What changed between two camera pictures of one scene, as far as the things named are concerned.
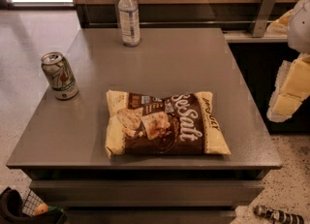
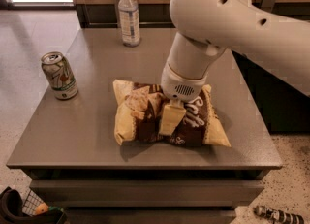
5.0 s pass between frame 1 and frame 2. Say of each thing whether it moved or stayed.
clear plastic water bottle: stayed
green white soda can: stayed
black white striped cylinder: stayed
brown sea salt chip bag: moved
